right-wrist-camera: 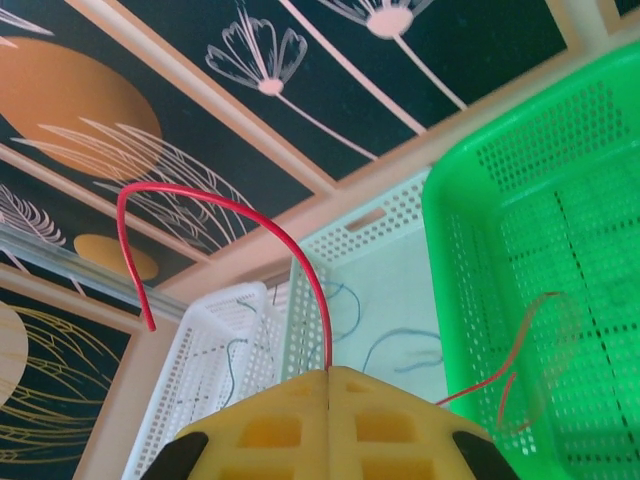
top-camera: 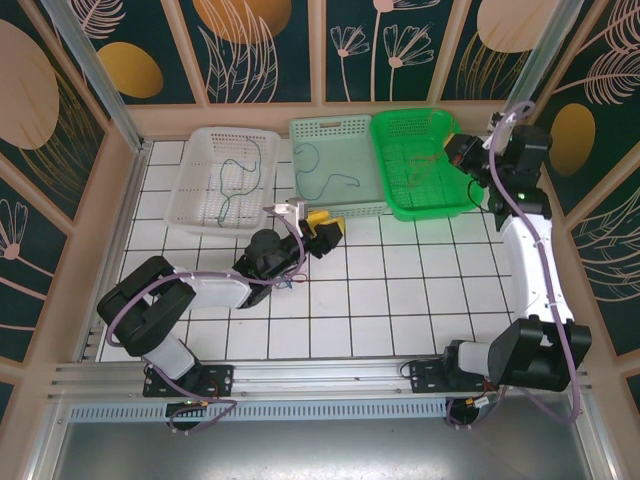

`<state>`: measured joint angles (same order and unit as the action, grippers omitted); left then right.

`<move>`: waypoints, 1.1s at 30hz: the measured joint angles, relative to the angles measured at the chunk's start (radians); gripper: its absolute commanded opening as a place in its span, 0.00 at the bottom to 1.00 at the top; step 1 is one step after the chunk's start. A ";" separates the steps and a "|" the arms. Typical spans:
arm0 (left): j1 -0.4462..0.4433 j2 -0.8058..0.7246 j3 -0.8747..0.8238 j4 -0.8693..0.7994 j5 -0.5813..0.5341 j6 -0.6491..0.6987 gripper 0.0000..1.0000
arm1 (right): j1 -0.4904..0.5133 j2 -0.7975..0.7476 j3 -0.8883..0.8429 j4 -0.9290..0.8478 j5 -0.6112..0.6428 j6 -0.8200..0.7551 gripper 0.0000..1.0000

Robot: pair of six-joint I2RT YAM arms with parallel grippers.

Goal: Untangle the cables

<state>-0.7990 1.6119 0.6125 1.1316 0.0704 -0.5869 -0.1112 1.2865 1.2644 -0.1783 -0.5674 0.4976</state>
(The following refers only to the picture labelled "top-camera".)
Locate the thin green cable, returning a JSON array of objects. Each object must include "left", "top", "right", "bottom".
[{"left": 217, "top": 134, "right": 266, "bottom": 226}]

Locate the green plastic basket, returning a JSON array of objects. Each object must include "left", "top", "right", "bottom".
[{"left": 369, "top": 107, "right": 485, "bottom": 222}]

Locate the mint plastic basket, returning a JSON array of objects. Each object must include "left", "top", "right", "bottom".
[{"left": 288, "top": 113, "right": 389, "bottom": 224}]

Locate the white plastic basket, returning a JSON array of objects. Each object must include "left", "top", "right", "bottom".
[{"left": 163, "top": 125, "right": 282, "bottom": 240}]

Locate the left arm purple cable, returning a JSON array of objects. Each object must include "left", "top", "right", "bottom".
[{"left": 106, "top": 205, "right": 307, "bottom": 436}]

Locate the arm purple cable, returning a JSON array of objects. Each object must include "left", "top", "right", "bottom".
[
  {"left": 447, "top": 101, "right": 584, "bottom": 431},
  {"left": 106, "top": 205, "right": 307, "bottom": 436}
]

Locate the aluminium frame post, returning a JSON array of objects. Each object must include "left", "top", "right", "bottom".
[
  {"left": 490, "top": 0, "right": 586, "bottom": 149},
  {"left": 39, "top": 0, "right": 151, "bottom": 156}
]

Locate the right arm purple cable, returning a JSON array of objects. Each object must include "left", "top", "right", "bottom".
[{"left": 447, "top": 101, "right": 584, "bottom": 431}]

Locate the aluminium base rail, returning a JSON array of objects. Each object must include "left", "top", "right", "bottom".
[{"left": 47, "top": 355, "right": 594, "bottom": 405}]

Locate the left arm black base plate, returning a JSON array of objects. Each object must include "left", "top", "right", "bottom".
[{"left": 143, "top": 363, "right": 235, "bottom": 399}]

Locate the aluminium side rail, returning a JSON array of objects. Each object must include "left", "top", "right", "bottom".
[{"left": 74, "top": 139, "right": 154, "bottom": 364}]

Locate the red black power wire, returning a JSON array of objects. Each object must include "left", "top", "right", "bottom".
[
  {"left": 464, "top": 380, "right": 501, "bottom": 407},
  {"left": 197, "top": 377, "right": 222, "bottom": 407}
]

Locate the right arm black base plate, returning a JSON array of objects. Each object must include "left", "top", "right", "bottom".
[{"left": 408, "top": 359, "right": 451, "bottom": 396}]

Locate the slotted grey cable duct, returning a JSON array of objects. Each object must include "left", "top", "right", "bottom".
[{"left": 67, "top": 399, "right": 450, "bottom": 424}]

